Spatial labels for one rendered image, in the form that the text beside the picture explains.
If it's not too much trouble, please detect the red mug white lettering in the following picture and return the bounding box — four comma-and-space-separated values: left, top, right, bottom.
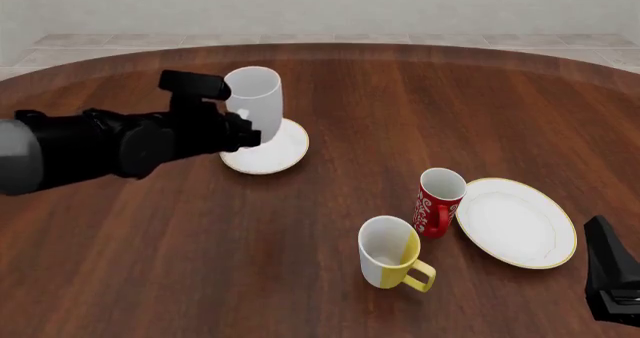
411, 167, 468, 240

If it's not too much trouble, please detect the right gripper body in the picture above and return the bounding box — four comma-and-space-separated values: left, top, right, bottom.
583, 277, 640, 323

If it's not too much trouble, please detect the large white plate gold rim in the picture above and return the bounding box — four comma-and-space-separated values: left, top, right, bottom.
454, 176, 578, 270

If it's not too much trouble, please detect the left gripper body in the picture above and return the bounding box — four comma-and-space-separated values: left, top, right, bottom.
199, 100, 240, 155

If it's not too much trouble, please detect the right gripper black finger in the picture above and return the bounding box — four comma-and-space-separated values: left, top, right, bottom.
583, 214, 640, 291

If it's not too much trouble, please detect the small white plate gold rim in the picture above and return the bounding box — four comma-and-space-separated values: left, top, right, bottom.
219, 118, 311, 176

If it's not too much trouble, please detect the white and yellow mug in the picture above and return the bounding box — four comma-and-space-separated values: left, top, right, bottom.
357, 215, 438, 294

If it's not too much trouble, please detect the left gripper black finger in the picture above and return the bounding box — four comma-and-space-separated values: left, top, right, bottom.
230, 112, 263, 154

